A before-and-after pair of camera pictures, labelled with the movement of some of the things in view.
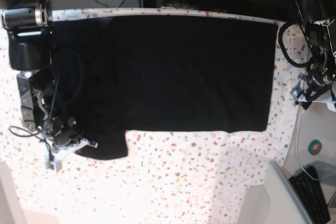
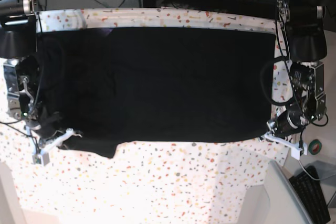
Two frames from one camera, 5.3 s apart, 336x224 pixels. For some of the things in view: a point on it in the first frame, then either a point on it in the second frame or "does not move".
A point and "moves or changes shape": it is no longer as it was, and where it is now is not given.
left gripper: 67,134 -> 35,126
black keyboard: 310,193 does not move
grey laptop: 286,205 does not move
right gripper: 315,80 -> 289,122
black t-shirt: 114,74 moves or changes shape
